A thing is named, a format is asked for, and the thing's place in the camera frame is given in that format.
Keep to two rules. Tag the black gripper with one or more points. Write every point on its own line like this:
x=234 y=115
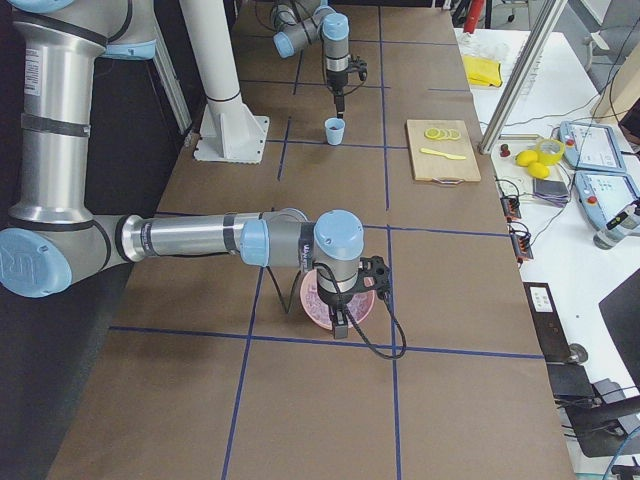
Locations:
x=336 y=83
x=333 y=300

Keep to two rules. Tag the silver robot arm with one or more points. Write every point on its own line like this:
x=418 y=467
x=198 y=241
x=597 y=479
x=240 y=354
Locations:
x=54 y=241
x=299 y=24

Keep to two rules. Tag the clear ice cubes pile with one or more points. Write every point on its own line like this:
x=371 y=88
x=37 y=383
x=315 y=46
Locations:
x=312 y=302

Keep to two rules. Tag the light blue plastic cup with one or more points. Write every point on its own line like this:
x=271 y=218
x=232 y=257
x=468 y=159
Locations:
x=334 y=138

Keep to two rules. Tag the pink bowl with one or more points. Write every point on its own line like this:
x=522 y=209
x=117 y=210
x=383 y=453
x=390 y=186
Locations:
x=307 y=305

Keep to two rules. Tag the lemon slice bottom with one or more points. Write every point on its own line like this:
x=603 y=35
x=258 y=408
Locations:
x=433 y=133

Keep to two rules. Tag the bamboo cutting board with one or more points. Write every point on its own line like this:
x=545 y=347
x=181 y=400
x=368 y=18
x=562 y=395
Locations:
x=455 y=139

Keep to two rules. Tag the yellow plastic knife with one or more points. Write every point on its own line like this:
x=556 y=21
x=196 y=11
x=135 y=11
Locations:
x=449 y=156

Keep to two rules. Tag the yellow cloth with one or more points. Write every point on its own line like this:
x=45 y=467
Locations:
x=482 y=71

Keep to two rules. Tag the white pillar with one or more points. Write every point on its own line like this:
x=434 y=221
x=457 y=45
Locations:
x=209 y=36

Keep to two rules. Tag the whole lemon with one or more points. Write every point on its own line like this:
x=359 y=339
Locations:
x=538 y=170
x=526 y=158

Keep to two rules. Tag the black power strip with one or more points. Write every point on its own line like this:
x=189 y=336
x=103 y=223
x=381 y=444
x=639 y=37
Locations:
x=511 y=208

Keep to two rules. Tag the yellow tape roll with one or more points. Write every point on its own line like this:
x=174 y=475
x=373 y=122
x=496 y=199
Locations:
x=550 y=151

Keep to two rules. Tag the teach pendant upper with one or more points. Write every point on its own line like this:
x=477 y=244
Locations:
x=591 y=146

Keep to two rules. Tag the teach pendant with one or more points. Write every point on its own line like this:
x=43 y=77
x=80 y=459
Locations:
x=604 y=194
x=591 y=146

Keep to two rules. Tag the teach pendant lower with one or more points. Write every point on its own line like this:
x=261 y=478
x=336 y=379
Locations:
x=604 y=194

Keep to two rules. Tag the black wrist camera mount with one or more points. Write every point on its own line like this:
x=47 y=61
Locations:
x=358 y=66
x=374 y=275

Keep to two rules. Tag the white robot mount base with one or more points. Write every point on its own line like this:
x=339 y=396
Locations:
x=239 y=138

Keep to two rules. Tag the aluminium frame post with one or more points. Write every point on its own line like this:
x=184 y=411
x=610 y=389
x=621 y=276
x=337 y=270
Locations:
x=530 y=53

